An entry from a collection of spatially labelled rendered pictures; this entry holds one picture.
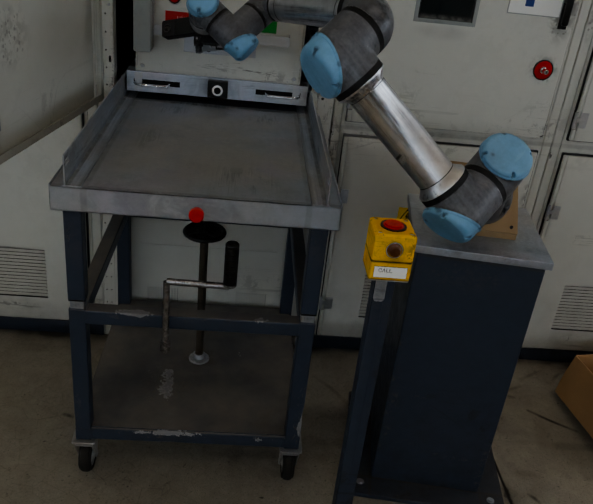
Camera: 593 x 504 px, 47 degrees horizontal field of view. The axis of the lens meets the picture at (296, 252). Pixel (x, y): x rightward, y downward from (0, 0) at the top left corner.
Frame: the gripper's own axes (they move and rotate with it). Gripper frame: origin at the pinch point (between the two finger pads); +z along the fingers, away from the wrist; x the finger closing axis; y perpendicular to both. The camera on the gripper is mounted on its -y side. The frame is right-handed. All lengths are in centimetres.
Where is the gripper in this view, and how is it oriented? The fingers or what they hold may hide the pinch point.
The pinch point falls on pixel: (200, 45)
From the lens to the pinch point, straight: 206.8
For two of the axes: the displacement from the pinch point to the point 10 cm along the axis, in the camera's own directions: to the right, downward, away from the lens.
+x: 0.6, -10.0, 0.3
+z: -0.9, 0.3, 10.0
